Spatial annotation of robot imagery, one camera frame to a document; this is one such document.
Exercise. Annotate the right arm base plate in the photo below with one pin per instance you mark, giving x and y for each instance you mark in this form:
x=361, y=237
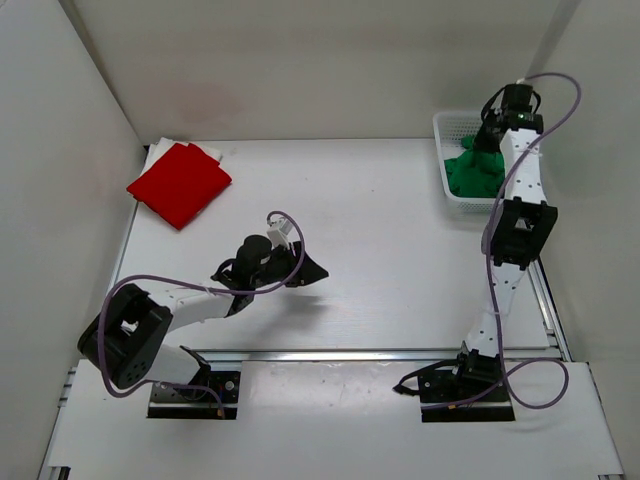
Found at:
x=466, y=389

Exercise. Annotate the white plastic basket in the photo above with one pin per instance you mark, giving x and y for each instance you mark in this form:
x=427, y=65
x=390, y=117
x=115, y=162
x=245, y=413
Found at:
x=450, y=127

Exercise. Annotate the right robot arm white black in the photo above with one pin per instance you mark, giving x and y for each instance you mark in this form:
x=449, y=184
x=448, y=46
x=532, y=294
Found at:
x=518, y=227

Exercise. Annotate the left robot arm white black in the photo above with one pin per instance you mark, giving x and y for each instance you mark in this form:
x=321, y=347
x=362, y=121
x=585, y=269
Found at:
x=126, y=340

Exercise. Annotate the red t shirt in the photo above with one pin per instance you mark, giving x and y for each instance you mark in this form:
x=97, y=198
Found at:
x=180, y=184

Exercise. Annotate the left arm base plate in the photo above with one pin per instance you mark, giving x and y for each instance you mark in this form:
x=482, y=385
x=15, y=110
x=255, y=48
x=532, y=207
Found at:
x=224, y=379

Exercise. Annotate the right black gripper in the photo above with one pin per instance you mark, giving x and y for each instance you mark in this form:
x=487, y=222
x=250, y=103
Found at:
x=482, y=145

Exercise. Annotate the green t shirt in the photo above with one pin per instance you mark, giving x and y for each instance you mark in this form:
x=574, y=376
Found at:
x=474, y=173

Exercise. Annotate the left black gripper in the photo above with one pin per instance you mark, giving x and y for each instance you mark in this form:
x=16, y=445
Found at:
x=308, y=273

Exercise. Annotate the aluminium table rail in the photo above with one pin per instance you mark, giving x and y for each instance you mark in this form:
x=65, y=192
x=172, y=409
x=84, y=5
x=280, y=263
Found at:
x=361, y=355

